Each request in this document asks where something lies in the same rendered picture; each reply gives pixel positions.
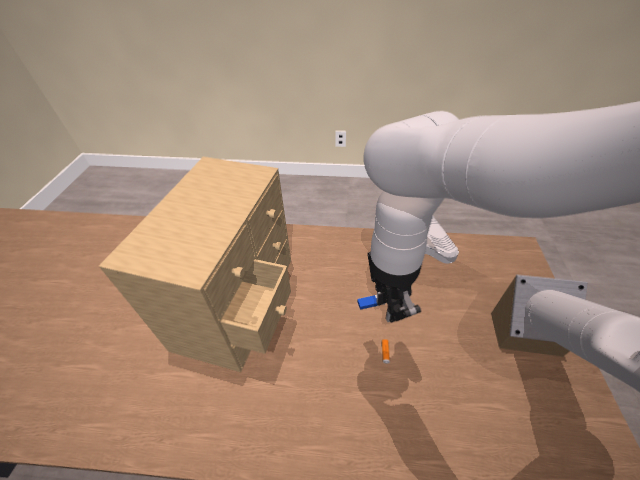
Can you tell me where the orange aa battery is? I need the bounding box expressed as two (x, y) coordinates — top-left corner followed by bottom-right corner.
(382, 340), (390, 363)

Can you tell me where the blue and white eraser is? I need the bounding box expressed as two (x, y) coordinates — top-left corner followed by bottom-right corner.
(357, 295), (379, 310)

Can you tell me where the small wooden chest of drawers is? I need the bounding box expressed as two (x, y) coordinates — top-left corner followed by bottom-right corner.
(99, 157), (291, 372)

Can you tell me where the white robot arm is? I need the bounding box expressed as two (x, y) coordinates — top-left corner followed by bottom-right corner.
(364, 101), (640, 392)

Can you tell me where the brown wooden drawer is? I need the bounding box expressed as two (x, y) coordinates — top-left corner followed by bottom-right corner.
(275, 240), (290, 267)
(203, 225), (254, 319)
(220, 259), (291, 354)
(257, 212), (286, 263)
(247, 176), (282, 252)
(232, 346), (250, 367)

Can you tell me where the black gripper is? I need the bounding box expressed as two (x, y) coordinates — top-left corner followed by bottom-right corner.
(368, 252), (422, 322)

